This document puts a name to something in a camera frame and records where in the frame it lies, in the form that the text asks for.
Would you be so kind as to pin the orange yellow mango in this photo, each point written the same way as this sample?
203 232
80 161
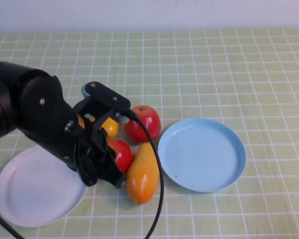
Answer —
139 179

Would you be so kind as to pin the light blue round plate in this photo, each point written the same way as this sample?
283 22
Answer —
201 156

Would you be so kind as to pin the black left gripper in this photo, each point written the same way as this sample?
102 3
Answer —
89 149

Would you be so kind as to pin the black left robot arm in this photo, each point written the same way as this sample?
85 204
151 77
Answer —
15 99

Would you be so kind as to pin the white round plate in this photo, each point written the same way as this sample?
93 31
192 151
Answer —
35 194

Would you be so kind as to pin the green checkered tablecloth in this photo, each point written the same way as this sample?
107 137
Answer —
214 74

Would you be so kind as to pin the red apple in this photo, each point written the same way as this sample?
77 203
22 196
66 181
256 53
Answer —
123 154
152 122

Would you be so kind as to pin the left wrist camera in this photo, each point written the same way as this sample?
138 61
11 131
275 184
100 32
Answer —
107 95

